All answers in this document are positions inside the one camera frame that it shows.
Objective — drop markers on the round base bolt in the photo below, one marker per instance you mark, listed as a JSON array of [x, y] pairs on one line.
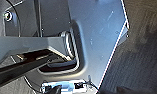
[[8, 15]]

